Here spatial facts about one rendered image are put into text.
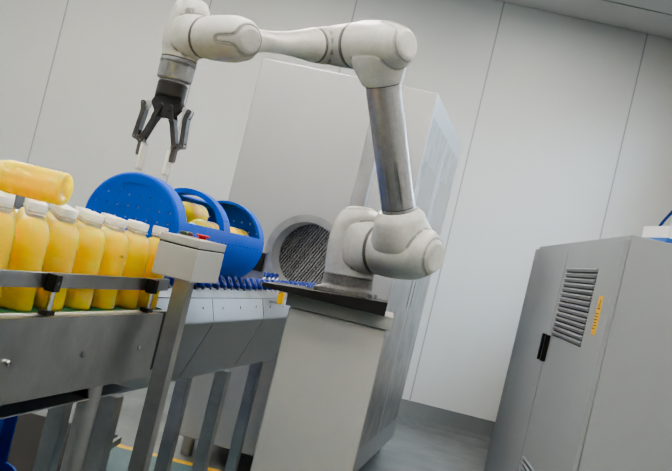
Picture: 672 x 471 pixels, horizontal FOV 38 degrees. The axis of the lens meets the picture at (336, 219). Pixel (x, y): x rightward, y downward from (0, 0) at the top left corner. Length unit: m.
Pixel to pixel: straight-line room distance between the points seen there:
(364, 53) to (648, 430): 1.68
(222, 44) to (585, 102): 5.95
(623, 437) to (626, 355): 0.28
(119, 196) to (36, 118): 5.68
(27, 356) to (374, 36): 1.32
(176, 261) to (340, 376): 0.81
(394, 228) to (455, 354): 5.09
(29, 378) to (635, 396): 2.23
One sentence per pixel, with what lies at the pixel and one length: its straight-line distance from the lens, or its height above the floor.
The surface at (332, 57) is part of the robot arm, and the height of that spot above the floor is 1.68.
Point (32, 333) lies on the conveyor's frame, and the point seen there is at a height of 0.87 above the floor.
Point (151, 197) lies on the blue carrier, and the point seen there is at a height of 1.17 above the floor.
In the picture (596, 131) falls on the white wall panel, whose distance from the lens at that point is 8.08.
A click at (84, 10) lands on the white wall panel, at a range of 8.49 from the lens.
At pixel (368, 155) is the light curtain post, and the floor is 1.56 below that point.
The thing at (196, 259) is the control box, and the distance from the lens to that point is 2.31.
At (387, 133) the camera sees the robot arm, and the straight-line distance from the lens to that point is 2.81.
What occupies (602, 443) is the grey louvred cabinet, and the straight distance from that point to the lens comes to 3.59.
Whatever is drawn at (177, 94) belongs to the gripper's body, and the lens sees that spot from 2.48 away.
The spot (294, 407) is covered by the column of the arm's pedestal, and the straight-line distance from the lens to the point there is 2.97.
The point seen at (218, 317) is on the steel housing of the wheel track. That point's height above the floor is 0.85.
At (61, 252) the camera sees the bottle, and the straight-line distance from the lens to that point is 2.05.
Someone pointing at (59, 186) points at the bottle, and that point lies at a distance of 2.13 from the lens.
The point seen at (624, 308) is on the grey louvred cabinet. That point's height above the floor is 1.19.
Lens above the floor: 1.15
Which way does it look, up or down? 2 degrees up
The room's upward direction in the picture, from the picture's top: 14 degrees clockwise
